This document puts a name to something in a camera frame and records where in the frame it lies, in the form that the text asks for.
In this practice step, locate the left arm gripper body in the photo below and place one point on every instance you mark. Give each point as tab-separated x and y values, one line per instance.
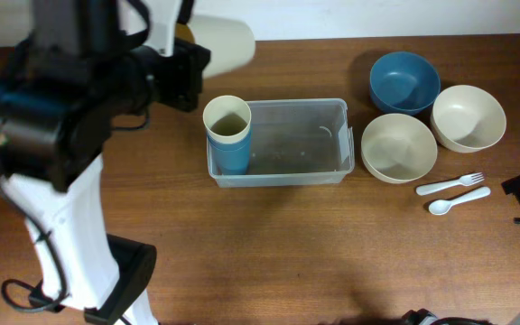
151	82

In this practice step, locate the beige cup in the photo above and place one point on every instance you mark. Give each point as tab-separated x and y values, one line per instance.
231	42
227	119

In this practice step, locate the blue cup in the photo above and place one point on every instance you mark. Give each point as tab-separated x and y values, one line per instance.
241	147
234	162

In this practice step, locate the beige bowl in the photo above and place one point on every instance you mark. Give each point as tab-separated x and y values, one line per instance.
397	148
467	119

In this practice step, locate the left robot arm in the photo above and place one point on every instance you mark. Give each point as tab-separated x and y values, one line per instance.
59	93

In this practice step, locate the clear plastic container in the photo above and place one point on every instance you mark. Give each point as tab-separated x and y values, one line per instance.
294	142

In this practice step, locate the blue bowl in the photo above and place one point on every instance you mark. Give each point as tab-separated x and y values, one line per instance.
403	82

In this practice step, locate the white plastic spoon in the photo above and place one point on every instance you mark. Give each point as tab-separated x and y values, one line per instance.
442	207

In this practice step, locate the white plastic fork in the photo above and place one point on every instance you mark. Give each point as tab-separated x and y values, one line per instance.
465	180

